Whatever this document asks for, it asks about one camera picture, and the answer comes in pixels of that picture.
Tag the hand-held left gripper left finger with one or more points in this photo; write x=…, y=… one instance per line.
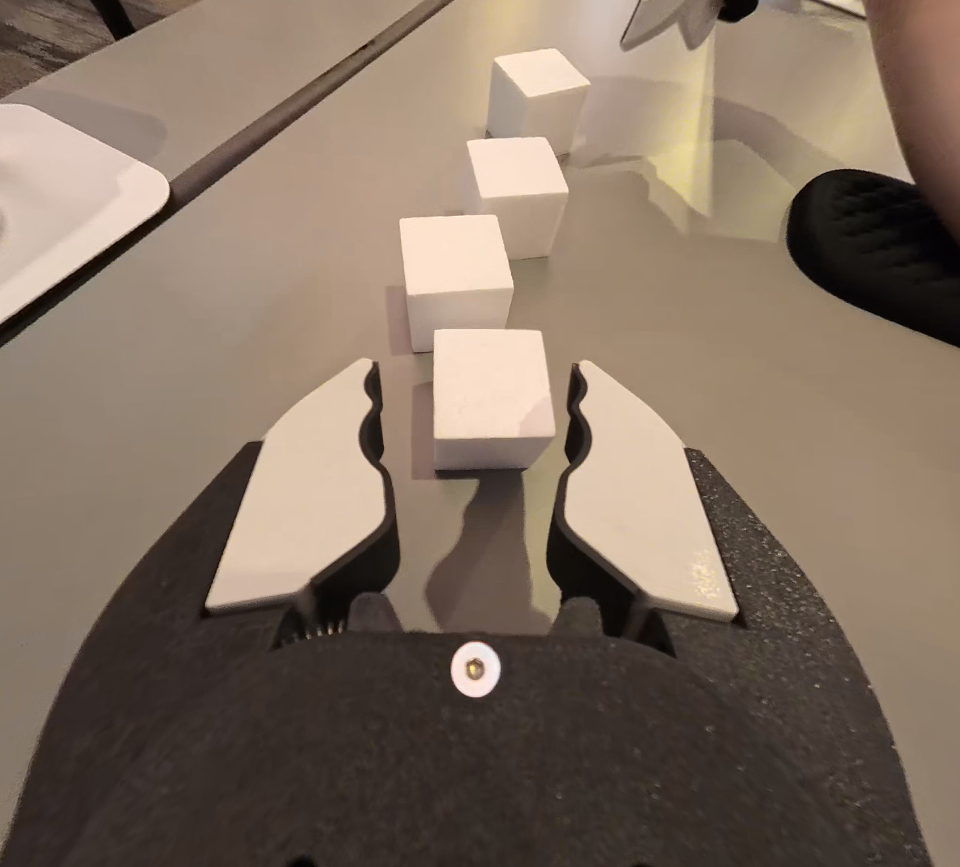
x=307, y=514

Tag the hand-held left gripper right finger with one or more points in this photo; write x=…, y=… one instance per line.
x=645, y=514

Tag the white foam cube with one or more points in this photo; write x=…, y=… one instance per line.
x=536, y=94
x=450, y=259
x=487, y=387
x=517, y=177

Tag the person's right forearm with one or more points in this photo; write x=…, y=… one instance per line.
x=930, y=94

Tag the white document stand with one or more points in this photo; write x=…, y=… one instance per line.
x=825, y=1

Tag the black wrist rest pad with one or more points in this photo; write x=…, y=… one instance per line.
x=877, y=252

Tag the wooden board document stand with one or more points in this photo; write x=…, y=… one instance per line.
x=67, y=207

